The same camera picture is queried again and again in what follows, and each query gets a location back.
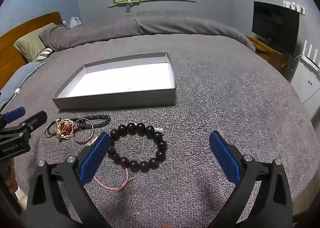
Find pink cord bracelet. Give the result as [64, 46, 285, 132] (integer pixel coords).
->
[85, 135, 135, 192]

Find wooden headboard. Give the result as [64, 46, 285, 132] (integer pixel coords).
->
[0, 12, 63, 86]

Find white cable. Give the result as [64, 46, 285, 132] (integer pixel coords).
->
[0, 88, 20, 113]

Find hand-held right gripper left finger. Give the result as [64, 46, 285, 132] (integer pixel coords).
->
[26, 132, 112, 228]

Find striped pillow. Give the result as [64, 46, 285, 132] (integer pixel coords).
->
[34, 47, 53, 62]

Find blue braided bracelet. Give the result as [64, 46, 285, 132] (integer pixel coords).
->
[75, 114, 111, 130]

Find black hair tie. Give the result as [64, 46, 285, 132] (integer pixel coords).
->
[45, 119, 63, 138]

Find white router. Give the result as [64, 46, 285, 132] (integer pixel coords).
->
[299, 40, 320, 68]

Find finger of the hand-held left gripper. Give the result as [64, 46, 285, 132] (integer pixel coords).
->
[0, 107, 26, 125]
[7, 111, 48, 138]

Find person's left hand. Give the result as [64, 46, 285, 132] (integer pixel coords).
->
[0, 159, 24, 208]

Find grey bed cover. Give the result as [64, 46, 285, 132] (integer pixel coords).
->
[0, 30, 315, 228]

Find light blue cloth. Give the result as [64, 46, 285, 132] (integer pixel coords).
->
[0, 62, 45, 112]

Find gold red ornament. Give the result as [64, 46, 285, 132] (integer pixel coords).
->
[54, 117, 75, 140]

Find grey duvet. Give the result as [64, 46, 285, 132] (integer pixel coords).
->
[39, 10, 255, 52]

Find black television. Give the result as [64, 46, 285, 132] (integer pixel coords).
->
[251, 1, 300, 55]

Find wooden television stand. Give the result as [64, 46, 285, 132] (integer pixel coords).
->
[245, 35, 292, 68]

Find white plastic bag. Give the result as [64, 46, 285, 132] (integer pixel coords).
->
[62, 17, 82, 29]

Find grey cardboard box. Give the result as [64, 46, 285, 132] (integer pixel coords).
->
[52, 52, 177, 110]

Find white appliance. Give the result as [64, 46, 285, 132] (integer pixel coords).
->
[290, 58, 320, 105]

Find white wall hooks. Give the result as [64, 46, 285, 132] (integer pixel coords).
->
[283, 0, 306, 15]

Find olive pillow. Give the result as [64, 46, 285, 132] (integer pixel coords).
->
[13, 22, 58, 63]

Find wooden window shelf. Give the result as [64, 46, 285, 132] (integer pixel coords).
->
[108, 0, 196, 8]

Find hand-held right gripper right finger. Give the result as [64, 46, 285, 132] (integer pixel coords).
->
[209, 130, 294, 228]

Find black bead bracelet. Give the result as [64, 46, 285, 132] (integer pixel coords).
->
[108, 122, 167, 171]

